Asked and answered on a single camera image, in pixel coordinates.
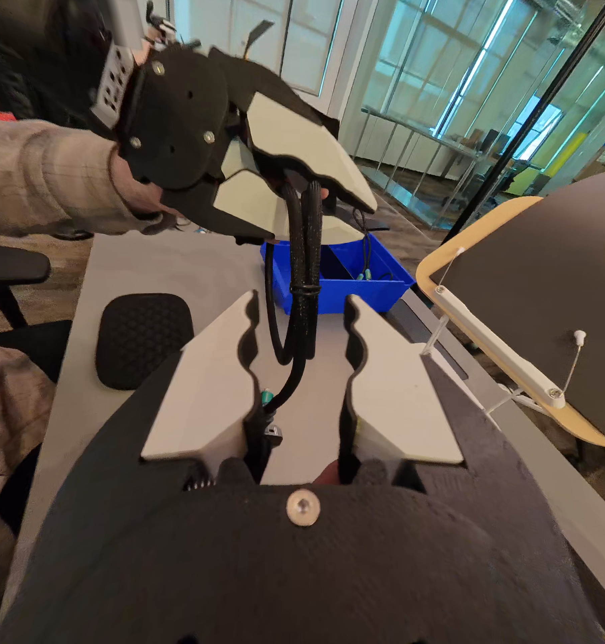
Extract black armchair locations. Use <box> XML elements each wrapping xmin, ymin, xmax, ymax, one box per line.
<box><xmin>0</xmin><ymin>244</ymin><xmax>75</xmax><ymax>384</ymax></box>

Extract blue plastic bin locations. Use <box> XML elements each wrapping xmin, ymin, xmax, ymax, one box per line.
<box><xmin>260</xmin><ymin>232</ymin><xmax>416</xmax><ymax>315</ymax></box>

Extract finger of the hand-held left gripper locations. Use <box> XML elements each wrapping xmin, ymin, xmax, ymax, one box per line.
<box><xmin>212</xmin><ymin>168</ymin><xmax>367</xmax><ymax>246</ymax></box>
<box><xmin>244</xmin><ymin>92</ymin><xmax>380</xmax><ymax>215</ymax></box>

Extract person's left forearm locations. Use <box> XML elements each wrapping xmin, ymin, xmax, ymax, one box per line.
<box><xmin>0</xmin><ymin>118</ymin><xmax>165</xmax><ymax>237</ymax></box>

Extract tan black open case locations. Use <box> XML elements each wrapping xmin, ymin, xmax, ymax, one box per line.
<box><xmin>241</xmin><ymin>20</ymin><xmax>276</xmax><ymax>62</ymax></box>

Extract black floor lamp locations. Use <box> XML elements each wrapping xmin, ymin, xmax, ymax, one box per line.
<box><xmin>441</xmin><ymin>0</ymin><xmax>605</xmax><ymax>245</ymax></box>

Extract thin black cable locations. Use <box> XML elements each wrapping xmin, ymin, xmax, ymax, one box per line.
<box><xmin>264</xmin><ymin>181</ymin><xmax>326</xmax><ymax>446</ymax></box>

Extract black mouse pad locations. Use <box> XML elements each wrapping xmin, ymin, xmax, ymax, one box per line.
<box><xmin>95</xmin><ymin>293</ymin><xmax>195</xmax><ymax>391</ymax></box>

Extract thin black looped cord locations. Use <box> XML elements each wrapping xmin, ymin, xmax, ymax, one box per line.
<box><xmin>352</xmin><ymin>209</ymin><xmax>395</xmax><ymax>282</ymax></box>

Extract white plastic bar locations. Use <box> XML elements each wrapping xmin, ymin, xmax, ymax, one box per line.
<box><xmin>433</xmin><ymin>285</ymin><xmax>568</xmax><ymax>410</ymax></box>

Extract person's left hand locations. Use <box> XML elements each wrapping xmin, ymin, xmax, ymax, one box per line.
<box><xmin>109</xmin><ymin>145</ymin><xmax>180</xmax><ymax>222</ymax></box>

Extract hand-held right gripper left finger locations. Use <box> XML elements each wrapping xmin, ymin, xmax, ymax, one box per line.
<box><xmin>141</xmin><ymin>290</ymin><xmax>264</xmax><ymax>485</ymax></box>

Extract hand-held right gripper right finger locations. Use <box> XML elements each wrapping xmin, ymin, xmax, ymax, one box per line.
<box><xmin>338</xmin><ymin>294</ymin><xmax>465</xmax><ymax>485</ymax></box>

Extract wooden-edged black board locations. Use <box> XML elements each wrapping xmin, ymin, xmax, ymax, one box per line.
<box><xmin>416</xmin><ymin>166</ymin><xmax>605</xmax><ymax>448</ymax></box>

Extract thin white stand post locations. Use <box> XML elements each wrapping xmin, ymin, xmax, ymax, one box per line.
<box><xmin>484</xmin><ymin>385</ymin><xmax>528</xmax><ymax>418</ymax></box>
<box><xmin>420</xmin><ymin>314</ymin><xmax>452</xmax><ymax>357</ymax></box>

